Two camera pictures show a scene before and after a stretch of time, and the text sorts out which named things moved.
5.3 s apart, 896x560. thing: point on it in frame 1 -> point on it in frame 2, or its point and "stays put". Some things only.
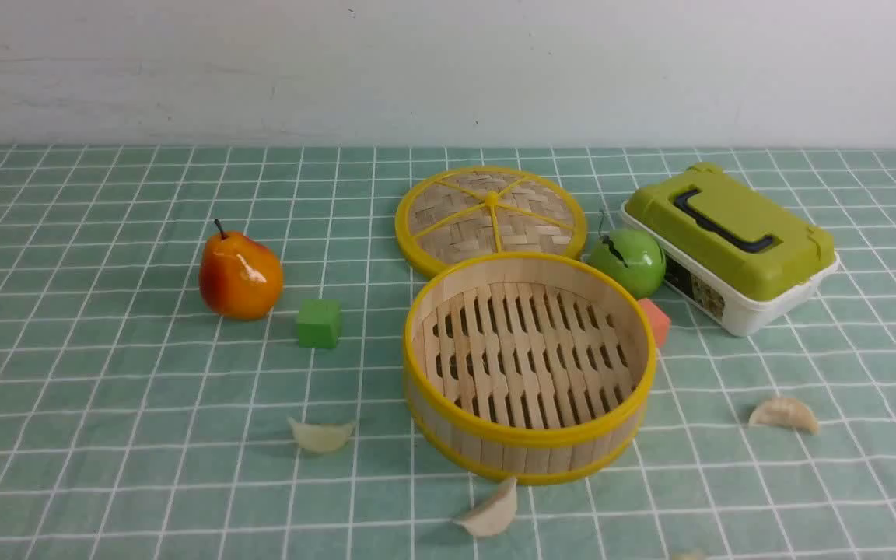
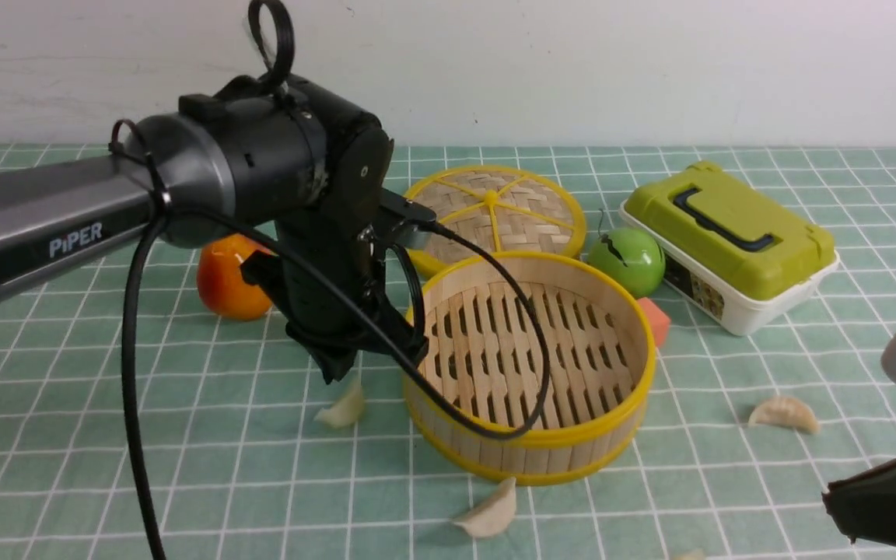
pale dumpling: (785, 411) stays put
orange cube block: (659, 323) stays put
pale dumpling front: (495, 515) stays put
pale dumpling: (321, 437) -> (346, 411)
